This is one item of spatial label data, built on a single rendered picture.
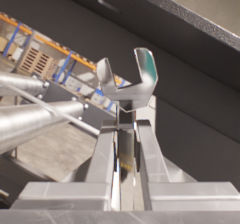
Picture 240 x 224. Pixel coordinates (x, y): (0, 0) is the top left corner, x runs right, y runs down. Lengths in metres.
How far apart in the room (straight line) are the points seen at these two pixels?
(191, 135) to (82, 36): 0.18
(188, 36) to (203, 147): 0.13
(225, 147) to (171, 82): 0.10
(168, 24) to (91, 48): 0.10
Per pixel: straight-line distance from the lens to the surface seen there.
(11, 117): 0.49
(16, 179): 0.25
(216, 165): 0.25
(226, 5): 11.59
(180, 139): 0.22
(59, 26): 0.25
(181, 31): 0.17
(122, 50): 0.22
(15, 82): 0.96
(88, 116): 1.16
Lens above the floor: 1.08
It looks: 3 degrees down
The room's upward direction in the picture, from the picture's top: 29 degrees clockwise
